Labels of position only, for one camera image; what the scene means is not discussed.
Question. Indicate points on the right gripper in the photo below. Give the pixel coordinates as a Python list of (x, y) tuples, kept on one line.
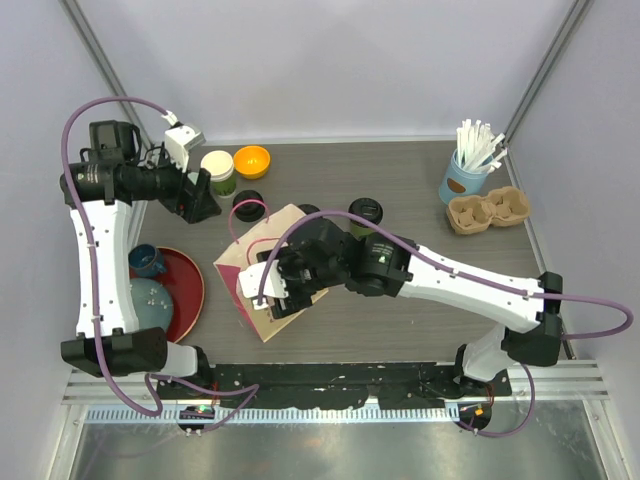
[(294, 300)]

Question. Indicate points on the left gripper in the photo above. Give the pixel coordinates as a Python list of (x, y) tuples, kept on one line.
[(193, 201)]

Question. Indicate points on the black cup lid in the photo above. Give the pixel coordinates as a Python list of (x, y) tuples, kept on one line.
[(308, 208), (368, 209)]

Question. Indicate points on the kraft pink paper bag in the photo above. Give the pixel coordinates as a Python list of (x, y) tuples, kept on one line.
[(242, 253)]

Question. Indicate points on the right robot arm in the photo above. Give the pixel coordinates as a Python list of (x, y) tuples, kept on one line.
[(528, 329)]

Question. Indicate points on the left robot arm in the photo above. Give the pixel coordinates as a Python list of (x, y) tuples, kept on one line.
[(100, 192)]

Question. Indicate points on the orange bowl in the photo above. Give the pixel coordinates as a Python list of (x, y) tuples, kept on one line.
[(252, 162)]

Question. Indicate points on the dark blue ceramic cup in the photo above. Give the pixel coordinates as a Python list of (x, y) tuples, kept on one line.
[(146, 261)]

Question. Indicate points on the red round tray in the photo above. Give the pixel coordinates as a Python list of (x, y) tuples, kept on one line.
[(185, 283)]

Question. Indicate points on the blue-grey ceramic plate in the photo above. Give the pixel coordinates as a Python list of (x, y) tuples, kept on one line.
[(152, 303)]

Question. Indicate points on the brown cardboard cup carrier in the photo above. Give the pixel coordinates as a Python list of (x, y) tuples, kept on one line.
[(503, 207)]

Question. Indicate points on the blue straw holder can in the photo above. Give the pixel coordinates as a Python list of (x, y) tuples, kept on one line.
[(458, 182)]

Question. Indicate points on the bundle of white straws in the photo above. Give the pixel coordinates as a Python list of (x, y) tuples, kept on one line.
[(478, 149)]

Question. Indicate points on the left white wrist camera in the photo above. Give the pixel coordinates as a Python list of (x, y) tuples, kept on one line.
[(180, 139)]

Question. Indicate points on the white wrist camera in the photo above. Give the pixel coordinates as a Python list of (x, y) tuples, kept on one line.
[(180, 139), (259, 284)]

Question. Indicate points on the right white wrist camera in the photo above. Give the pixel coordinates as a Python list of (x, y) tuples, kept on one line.
[(259, 284)]

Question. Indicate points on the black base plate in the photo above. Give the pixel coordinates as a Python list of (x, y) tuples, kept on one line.
[(335, 386)]

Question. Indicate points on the aluminium frame rail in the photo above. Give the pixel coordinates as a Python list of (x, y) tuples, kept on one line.
[(568, 381)]

